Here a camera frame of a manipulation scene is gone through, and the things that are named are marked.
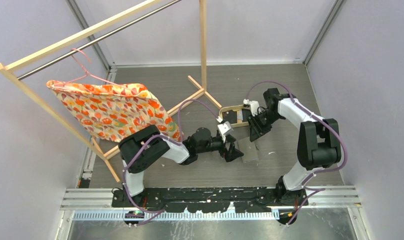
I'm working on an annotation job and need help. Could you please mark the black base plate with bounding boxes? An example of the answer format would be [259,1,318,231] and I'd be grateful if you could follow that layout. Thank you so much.
[111,186,308,214]

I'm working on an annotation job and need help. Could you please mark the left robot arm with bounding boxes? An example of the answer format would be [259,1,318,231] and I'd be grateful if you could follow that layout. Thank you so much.
[118,122,244,207]

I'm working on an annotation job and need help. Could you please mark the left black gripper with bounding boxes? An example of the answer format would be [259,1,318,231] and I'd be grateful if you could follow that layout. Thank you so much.
[197,134,244,162]

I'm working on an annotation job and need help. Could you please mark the aluminium frame rail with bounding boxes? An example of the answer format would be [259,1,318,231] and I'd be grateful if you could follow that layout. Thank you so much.
[60,186,362,223]

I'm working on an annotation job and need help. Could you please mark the oval wooden tray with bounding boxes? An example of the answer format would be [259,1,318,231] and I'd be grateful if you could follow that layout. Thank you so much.
[219,104,251,128]

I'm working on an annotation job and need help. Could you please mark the metal rack rod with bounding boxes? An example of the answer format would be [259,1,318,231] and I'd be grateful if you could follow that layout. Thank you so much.
[6,0,179,81]

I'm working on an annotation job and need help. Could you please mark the floral orange cloth bag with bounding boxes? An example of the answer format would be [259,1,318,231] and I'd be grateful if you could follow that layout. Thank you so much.
[46,80,181,143]

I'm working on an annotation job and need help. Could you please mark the pink wire hanger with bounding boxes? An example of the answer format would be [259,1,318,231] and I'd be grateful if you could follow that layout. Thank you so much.
[64,48,123,88]

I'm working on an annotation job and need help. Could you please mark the black VIP card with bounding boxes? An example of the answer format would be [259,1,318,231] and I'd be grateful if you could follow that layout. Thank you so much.
[222,110,238,124]

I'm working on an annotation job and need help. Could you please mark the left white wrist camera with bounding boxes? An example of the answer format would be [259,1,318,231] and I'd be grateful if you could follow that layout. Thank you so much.
[216,116,233,143]

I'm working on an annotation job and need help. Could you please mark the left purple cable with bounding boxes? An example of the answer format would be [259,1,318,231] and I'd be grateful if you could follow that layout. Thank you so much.
[122,98,223,226]

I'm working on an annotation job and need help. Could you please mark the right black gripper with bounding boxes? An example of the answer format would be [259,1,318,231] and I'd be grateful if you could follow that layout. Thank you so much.
[246,110,282,142]

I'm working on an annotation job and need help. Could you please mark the wooden clothes rack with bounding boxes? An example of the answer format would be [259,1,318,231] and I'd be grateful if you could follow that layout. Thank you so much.
[0,0,223,183]

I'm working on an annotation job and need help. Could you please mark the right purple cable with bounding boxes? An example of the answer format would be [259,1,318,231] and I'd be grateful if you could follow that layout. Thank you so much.
[245,81,349,226]

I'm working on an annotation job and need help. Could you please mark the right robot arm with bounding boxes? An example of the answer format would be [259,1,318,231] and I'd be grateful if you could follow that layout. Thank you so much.
[243,88,342,205]

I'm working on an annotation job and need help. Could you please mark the purple cable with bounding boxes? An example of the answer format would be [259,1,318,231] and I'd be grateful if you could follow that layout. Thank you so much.
[245,81,349,226]
[122,98,223,226]

